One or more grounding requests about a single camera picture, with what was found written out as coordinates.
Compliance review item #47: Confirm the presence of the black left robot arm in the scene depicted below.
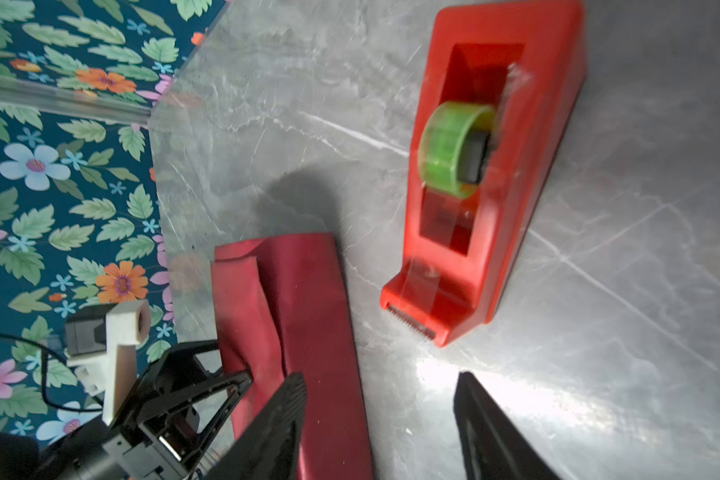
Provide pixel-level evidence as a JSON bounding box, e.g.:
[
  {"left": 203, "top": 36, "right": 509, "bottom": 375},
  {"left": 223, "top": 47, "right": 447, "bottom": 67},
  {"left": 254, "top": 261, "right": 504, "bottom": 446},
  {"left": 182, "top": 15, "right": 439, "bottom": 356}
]
[{"left": 0, "top": 341, "right": 252, "bottom": 479}]

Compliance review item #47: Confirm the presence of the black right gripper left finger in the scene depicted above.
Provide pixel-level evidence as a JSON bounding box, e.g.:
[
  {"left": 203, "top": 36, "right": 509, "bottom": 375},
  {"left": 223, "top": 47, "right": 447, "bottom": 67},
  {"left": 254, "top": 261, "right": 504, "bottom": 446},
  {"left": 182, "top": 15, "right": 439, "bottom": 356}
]
[{"left": 205, "top": 373, "right": 307, "bottom": 480}]

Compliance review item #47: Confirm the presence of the maroon wrapping paper sheet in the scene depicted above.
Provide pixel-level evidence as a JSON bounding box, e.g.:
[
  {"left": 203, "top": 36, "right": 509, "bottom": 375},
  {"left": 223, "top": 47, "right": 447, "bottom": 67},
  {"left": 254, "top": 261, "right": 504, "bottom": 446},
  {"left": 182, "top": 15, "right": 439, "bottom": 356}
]
[{"left": 211, "top": 233, "right": 373, "bottom": 479}]

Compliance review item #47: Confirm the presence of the red tape dispenser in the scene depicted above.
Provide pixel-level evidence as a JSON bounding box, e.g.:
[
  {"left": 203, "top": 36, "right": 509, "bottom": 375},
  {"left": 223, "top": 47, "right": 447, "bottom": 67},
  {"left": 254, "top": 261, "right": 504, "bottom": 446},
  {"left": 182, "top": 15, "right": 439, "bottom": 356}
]
[{"left": 380, "top": 1, "right": 587, "bottom": 347}]

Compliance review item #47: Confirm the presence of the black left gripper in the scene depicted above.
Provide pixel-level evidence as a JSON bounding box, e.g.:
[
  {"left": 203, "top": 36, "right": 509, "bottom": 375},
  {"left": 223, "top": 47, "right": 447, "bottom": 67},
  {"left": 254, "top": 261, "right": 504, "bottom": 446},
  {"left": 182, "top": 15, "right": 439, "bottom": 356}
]
[{"left": 35, "top": 340, "right": 253, "bottom": 479}]

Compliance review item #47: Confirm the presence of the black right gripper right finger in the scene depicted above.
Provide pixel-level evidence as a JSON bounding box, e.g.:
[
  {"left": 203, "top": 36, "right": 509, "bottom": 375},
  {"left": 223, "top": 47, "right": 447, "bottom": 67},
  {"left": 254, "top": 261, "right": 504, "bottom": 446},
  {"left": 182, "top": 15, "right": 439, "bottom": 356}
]
[{"left": 453, "top": 372, "right": 559, "bottom": 480}]

